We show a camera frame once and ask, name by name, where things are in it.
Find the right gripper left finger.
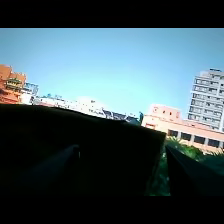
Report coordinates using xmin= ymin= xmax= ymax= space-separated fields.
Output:
xmin=19 ymin=143 xmax=82 ymax=197

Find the dark brown garment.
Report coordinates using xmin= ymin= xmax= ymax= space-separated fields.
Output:
xmin=0 ymin=103 xmax=167 ymax=197

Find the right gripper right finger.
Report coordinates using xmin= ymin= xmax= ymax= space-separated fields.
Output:
xmin=165 ymin=145 xmax=224 ymax=197

